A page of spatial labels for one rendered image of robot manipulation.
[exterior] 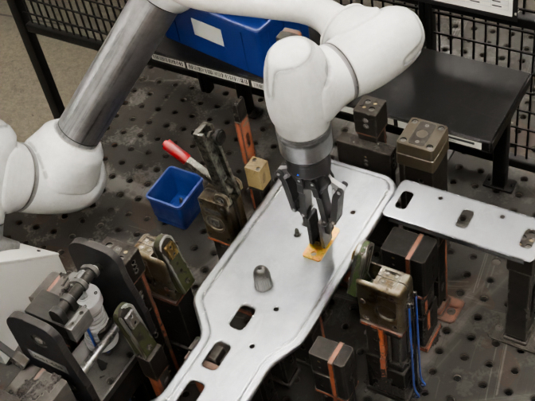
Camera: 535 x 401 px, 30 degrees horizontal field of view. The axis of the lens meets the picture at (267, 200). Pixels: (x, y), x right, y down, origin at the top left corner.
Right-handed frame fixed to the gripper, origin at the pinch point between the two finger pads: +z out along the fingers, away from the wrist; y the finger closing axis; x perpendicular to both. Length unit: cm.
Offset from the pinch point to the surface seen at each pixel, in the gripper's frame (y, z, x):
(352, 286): -10.1, 3.0, 7.4
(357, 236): -5.3, 4.1, -3.9
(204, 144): 20.2, -15.6, 1.8
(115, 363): 22.3, 7.5, 36.2
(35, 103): 181, 104, -88
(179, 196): 52, 34, -20
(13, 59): 207, 104, -106
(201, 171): 23.7, -6.0, 0.5
